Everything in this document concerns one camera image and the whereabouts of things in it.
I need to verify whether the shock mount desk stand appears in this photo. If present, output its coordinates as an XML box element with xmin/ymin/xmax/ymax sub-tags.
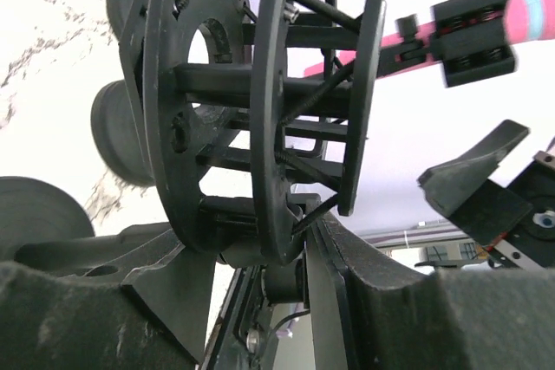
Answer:
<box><xmin>91</xmin><ymin>0</ymin><xmax>386</xmax><ymax>267</ymax></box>

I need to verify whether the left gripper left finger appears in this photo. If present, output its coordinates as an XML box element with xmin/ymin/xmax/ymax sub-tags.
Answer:
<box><xmin>1</xmin><ymin>230</ymin><xmax>216</xmax><ymax>369</ymax></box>

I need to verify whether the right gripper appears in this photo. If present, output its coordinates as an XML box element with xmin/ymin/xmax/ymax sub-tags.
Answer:
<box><xmin>418</xmin><ymin>120</ymin><xmax>554</xmax><ymax>269</ymax></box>

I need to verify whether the tall shock mount stand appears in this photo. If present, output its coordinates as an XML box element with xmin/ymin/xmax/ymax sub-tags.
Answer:
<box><xmin>1</xmin><ymin>176</ymin><xmax>95</xmax><ymax>261</ymax></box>

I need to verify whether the pink microphone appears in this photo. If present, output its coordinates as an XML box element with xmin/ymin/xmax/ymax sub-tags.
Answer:
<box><xmin>303</xmin><ymin>0</ymin><xmax>555</xmax><ymax>81</ymax></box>

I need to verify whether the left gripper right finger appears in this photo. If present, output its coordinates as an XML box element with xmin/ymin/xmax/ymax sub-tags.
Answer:
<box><xmin>306</xmin><ymin>214</ymin><xmax>554</xmax><ymax>369</ymax></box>

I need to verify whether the clip desk stand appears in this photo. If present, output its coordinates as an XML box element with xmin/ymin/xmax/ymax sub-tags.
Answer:
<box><xmin>377</xmin><ymin>0</ymin><xmax>516</xmax><ymax>88</ymax></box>

